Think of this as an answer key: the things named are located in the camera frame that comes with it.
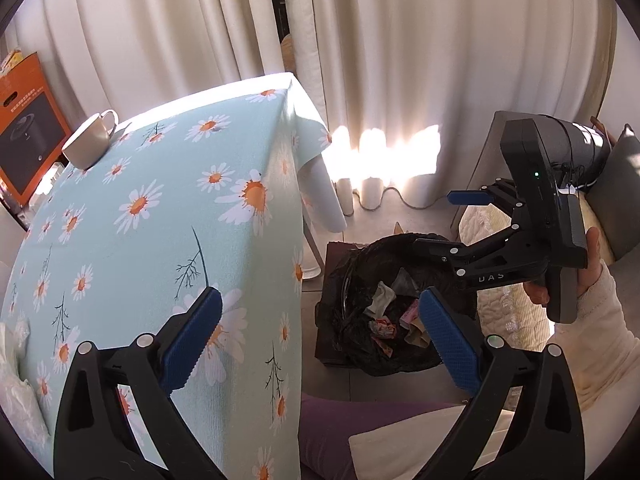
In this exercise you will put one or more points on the daisy print blue tablecloth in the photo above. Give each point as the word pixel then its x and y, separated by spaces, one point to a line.
pixel 150 260

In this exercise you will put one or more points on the person's right hand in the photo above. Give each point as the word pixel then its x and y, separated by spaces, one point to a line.
pixel 592 260

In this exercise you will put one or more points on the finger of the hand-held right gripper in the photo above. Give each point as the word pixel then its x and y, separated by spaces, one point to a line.
pixel 440 248
pixel 467 197

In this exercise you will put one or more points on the translucent plastic cup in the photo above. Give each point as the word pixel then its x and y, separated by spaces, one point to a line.
pixel 404 281

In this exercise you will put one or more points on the white table leg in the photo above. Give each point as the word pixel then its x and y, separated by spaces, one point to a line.
pixel 312 255

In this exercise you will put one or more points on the grey cushion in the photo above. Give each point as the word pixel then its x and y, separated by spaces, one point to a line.
pixel 617 195

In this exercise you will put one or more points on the crumpled white plastic bag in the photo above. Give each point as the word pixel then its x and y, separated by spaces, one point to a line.
pixel 15 385

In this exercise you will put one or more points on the orange cardboard appliance box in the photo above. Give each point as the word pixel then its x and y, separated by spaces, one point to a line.
pixel 35 76

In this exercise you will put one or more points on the person's purple trouser leg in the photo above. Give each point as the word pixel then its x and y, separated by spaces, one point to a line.
pixel 325 435

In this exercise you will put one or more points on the pink snack wrapper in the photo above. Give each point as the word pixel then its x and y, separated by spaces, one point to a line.
pixel 410 314

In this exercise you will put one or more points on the person's right forearm cream sleeve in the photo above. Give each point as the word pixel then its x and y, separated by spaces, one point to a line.
pixel 600 340

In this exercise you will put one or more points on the plain brown paper cup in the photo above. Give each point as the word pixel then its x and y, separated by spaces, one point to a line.
pixel 416 337

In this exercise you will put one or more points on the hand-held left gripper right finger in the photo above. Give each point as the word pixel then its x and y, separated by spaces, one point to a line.
pixel 450 345

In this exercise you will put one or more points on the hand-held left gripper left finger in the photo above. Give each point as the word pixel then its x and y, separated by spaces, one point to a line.
pixel 192 340

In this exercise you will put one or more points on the cream cloth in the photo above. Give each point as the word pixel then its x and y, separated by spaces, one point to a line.
pixel 400 445

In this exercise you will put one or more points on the trash bin with black bag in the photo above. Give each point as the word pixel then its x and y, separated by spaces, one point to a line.
pixel 350 270

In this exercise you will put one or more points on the stack of small cartons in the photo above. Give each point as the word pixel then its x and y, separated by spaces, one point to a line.
pixel 11 62

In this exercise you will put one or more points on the cream curtain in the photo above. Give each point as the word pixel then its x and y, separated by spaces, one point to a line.
pixel 400 60
pixel 150 25

